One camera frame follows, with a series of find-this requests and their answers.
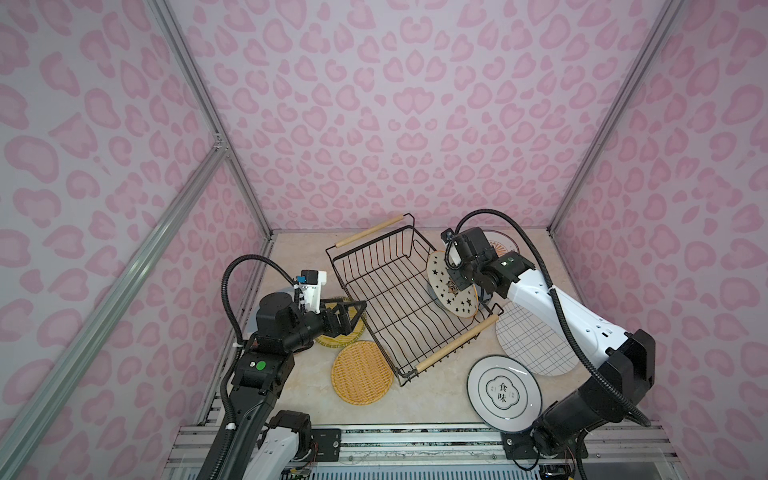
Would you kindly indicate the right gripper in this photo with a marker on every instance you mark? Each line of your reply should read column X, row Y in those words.
column 454, row 273

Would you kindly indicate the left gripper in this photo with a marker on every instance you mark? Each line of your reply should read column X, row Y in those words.
column 333, row 329

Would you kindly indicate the yellow-green woven plate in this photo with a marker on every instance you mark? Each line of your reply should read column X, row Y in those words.
column 336, row 342

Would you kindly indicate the white star cartoon plate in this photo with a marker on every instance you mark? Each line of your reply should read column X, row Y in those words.
column 450, row 288

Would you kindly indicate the orange woven plate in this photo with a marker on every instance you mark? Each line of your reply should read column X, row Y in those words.
column 360, row 374

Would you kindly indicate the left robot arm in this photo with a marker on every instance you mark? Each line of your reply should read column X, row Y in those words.
column 252, row 442

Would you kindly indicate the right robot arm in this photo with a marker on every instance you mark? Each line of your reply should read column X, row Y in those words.
column 620, row 364

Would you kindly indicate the white plate orange sunburst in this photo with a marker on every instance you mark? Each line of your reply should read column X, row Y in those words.
column 501, row 242

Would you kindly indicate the white grid pattern plate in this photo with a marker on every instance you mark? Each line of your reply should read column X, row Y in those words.
column 528, row 340

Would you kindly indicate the pastel abstract pattern plate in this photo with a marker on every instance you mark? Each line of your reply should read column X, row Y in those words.
column 251, row 325

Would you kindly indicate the white plate black rim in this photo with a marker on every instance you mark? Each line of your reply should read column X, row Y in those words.
column 504, row 394

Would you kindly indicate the black wire dish rack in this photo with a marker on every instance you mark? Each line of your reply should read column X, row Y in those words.
column 388, row 267

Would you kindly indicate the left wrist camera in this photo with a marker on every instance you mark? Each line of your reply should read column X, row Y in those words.
column 308, row 290

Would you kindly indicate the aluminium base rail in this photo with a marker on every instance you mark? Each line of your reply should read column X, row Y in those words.
column 476, row 451

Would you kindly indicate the aluminium frame strut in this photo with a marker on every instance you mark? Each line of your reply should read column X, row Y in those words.
column 38, row 415

